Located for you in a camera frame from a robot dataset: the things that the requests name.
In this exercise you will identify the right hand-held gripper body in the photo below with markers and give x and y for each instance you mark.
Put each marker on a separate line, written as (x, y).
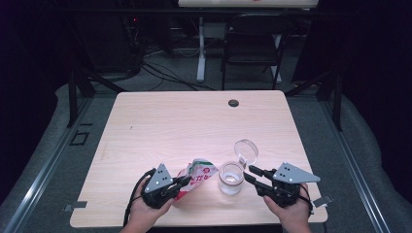
(291, 176)

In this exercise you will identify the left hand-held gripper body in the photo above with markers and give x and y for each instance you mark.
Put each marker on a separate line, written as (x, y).
(158, 181)

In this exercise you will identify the red printed plastic bag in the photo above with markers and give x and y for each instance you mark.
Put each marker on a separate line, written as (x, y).
(200, 173)

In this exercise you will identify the clear jar with beige lid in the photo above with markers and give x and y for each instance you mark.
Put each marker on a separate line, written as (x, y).
(230, 181)

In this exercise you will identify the person's left hand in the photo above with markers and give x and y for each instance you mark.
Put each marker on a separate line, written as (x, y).
(142, 213)

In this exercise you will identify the person's right hand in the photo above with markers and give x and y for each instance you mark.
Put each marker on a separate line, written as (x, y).
(293, 216)

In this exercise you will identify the grey tape strip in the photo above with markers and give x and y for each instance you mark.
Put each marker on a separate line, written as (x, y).
(322, 201)
(76, 205)

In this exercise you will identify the black metal stand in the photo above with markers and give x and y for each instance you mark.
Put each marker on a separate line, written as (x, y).
(73, 97)
(338, 103)

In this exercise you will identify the white desk leg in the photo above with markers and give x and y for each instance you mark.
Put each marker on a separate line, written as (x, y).
(201, 58)

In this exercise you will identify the black folding chair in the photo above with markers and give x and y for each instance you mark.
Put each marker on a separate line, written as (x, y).
(256, 24)

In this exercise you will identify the aluminium floor rail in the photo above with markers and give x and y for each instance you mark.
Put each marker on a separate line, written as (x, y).
(353, 161)
(48, 168)

